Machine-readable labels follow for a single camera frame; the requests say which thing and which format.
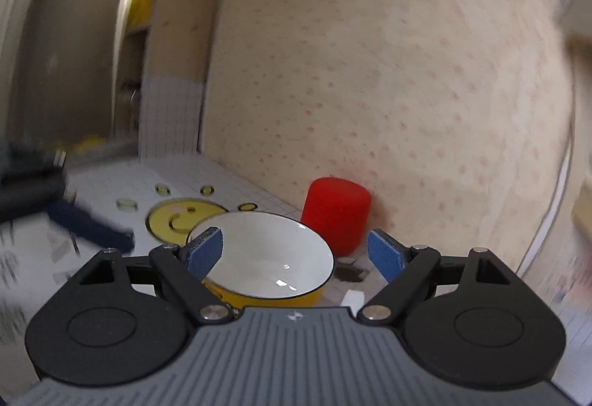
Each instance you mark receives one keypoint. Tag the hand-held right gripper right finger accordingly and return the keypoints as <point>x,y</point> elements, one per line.
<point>386,255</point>

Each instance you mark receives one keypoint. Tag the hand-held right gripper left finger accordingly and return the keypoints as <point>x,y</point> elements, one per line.
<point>206,251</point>

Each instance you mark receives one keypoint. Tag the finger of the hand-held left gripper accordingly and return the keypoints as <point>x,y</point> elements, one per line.
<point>92,228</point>

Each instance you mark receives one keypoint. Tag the yellow bowl white inside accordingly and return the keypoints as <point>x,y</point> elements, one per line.
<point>259,248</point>

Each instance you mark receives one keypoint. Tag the white sponge block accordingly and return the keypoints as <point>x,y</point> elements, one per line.
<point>352,300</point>

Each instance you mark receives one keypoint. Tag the red cylindrical speaker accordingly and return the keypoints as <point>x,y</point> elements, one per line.
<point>335,211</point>

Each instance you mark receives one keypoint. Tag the yellow packet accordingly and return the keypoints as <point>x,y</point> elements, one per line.
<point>88,143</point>

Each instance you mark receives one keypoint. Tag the floral sheer curtain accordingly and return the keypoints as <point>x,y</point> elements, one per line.
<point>55,40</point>

